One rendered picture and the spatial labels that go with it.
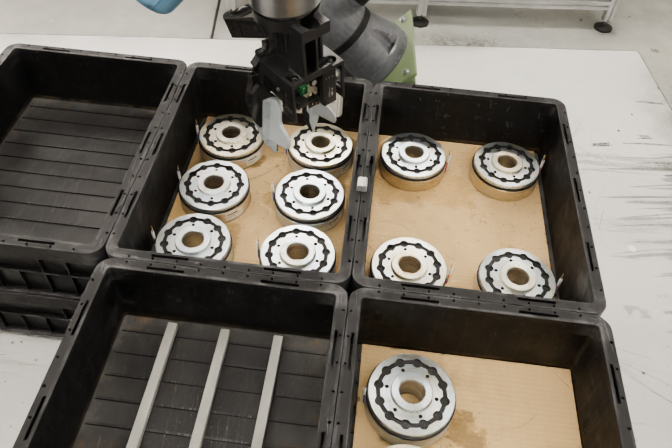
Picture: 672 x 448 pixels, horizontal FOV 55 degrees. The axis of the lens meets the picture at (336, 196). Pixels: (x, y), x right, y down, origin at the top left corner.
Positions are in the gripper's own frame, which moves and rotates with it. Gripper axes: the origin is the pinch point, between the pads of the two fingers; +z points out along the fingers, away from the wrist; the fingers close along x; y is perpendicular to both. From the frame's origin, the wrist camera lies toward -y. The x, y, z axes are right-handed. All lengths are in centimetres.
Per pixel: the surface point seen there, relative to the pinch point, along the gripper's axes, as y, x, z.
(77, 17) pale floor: -206, 25, 103
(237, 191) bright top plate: -6.5, -6.0, 13.6
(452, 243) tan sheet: 18.0, 14.4, 18.3
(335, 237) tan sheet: 7.0, 1.5, 17.2
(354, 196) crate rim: 9.2, 3.3, 7.3
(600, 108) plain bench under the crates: 5, 75, 36
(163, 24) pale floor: -180, 52, 105
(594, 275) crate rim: 36.4, 18.4, 8.5
